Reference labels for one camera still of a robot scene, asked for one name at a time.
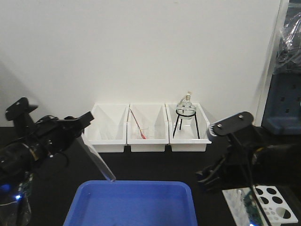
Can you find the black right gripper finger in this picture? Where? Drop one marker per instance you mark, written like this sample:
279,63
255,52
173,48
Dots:
209,179

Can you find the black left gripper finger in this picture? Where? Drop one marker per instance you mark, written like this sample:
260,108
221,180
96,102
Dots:
80,123

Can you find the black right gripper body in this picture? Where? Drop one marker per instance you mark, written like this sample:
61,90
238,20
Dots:
238,168

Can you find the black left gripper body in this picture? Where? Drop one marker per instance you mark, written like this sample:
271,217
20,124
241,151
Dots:
50,135

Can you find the clear glass test tube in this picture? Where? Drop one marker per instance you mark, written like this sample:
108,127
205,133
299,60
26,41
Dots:
90,152

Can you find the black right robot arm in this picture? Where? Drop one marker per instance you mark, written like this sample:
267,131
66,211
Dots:
281,164

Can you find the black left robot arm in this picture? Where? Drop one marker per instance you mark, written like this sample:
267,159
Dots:
15,158

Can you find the white test tube rack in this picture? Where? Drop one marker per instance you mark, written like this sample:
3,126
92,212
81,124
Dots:
273,208

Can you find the grey pegboard drying rack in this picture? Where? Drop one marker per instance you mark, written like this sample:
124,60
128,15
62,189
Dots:
282,114

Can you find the left white storage bin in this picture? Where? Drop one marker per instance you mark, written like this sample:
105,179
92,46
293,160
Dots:
108,131

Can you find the white storage bin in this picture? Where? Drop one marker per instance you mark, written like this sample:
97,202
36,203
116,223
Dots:
108,131
148,115
186,140

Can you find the right white storage bin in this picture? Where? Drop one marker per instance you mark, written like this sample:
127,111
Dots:
186,140

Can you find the small beaker in bin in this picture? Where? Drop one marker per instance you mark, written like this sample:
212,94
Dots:
148,132

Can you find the middle white storage bin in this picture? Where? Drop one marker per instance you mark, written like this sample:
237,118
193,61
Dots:
148,115

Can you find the glass alcohol lamp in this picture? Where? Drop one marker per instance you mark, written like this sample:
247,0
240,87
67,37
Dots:
185,109

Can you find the blue plastic tray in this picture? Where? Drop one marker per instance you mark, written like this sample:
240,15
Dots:
132,203

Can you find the clear glass beaker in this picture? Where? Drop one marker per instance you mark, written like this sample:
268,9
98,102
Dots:
14,207

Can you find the clear plastic bag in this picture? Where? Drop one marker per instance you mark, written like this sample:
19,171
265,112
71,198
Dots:
288,57

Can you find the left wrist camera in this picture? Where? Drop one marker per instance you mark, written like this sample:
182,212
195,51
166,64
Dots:
19,114

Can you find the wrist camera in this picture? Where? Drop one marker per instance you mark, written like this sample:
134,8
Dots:
19,114
230,124

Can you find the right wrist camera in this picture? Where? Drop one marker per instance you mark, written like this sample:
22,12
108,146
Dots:
230,124

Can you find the black wire tripod stand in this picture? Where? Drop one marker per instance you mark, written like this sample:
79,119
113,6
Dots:
180,124

